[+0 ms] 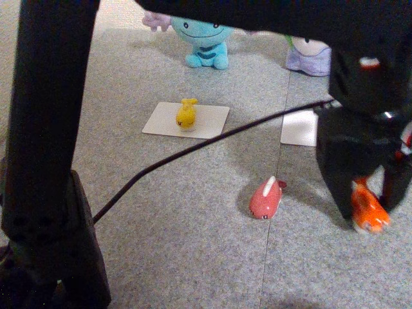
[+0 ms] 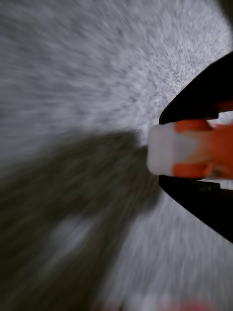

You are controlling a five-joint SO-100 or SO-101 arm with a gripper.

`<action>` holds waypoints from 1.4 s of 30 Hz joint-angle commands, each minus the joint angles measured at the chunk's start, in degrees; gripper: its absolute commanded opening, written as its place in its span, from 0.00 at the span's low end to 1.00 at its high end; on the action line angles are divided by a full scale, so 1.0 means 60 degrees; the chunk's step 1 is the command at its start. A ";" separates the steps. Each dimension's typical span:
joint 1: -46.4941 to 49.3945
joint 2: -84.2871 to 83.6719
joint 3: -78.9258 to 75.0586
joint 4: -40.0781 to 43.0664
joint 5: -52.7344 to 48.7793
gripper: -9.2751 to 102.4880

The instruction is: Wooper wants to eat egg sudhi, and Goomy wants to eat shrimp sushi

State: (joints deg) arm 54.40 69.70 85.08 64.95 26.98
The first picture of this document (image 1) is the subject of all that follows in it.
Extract yellow egg sushi toy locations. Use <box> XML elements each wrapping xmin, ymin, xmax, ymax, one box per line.
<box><xmin>175</xmin><ymin>98</ymin><xmax>199</xmax><ymax>132</ymax></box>

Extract blue Wooper plush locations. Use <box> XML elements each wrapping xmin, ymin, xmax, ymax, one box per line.
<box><xmin>141</xmin><ymin>11</ymin><xmax>260</xmax><ymax>71</ymax></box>

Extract red white servo wires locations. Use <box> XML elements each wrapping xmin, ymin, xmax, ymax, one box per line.
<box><xmin>395</xmin><ymin>124</ymin><xmax>412</xmax><ymax>160</ymax></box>

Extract pink sushi toy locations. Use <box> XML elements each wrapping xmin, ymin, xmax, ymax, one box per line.
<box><xmin>249</xmin><ymin>175</ymin><xmax>288</xmax><ymax>221</ymax></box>

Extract purple Goomy plush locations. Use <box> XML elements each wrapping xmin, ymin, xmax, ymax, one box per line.
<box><xmin>284</xmin><ymin>34</ymin><xmax>332</xmax><ymax>77</ymax></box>

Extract white rectangular card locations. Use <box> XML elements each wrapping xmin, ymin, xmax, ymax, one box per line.
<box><xmin>279</xmin><ymin>109</ymin><xmax>320</xmax><ymax>147</ymax></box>
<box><xmin>142</xmin><ymin>102</ymin><xmax>230</xmax><ymax>140</ymax></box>

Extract orange shrimp sushi toy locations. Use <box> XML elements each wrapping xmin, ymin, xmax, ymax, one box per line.
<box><xmin>350</xmin><ymin>176</ymin><xmax>392</xmax><ymax>234</ymax></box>

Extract black cable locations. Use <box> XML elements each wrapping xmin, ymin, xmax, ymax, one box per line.
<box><xmin>92</xmin><ymin>100</ymin><xmax>336</xmax><ymax>223</ymax></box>

